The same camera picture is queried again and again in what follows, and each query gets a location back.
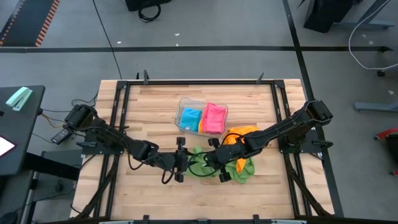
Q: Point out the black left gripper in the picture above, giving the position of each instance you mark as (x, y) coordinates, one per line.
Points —
(172, 161)

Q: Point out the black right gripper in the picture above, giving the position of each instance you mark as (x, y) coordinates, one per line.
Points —
(227, 154)

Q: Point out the small green microfiber towel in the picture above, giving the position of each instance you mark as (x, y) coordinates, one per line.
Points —
(199, 169)

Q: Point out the orange microfiber towel with label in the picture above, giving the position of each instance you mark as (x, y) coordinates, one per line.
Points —
(201, 126)

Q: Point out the blue microfiber towel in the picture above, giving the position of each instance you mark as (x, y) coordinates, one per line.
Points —
(190, 119)

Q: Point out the pink microfiber towel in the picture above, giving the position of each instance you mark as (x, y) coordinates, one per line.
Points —
(214, 118)

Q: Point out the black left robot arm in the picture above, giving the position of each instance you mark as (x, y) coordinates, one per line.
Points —
(115, 140)

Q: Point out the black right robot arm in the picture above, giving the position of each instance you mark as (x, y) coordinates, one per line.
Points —
(286, 127)

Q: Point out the large green microfiber towel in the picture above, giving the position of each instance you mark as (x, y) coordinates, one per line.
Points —
(242, 175)

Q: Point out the clear plastic bin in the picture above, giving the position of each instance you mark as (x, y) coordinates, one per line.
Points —
(178, 119)

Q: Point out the white light bar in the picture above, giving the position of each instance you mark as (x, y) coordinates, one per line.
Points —
(116, 222)
(289, 222)

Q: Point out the black power brick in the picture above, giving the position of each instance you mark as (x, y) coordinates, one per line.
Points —
(59, 137)

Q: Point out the black equipment stand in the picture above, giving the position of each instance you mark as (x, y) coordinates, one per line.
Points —
(53, 165)

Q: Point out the black equipment box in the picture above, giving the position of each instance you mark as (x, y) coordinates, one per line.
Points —
(140, 3)

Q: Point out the black side desk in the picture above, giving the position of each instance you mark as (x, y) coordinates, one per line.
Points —
(18, 130)

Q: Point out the grey metal desk foot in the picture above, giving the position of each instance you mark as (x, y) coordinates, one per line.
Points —
(376, 106)

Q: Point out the red chair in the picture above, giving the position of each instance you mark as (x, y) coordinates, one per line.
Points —
(387, 133)

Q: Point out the mint green stapler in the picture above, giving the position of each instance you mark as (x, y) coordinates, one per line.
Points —
(18, 98)

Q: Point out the black equipment cabinet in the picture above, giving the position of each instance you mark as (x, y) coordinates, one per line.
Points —
(323, 15)

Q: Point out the orange-striped black floor mat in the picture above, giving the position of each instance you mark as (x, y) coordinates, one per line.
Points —
(28, 21)

